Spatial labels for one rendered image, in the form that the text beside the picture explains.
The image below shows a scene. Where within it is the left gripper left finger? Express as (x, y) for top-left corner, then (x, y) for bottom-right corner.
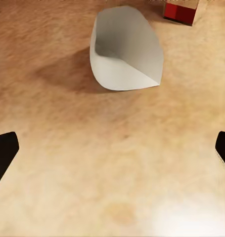
(0, 131), (19, 180)

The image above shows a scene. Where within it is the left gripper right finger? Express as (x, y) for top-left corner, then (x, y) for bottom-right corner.
(215, 131), (225, 162)

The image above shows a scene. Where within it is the paper coffee filter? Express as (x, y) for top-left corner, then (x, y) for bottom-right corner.
(90, 5), (163, 90)

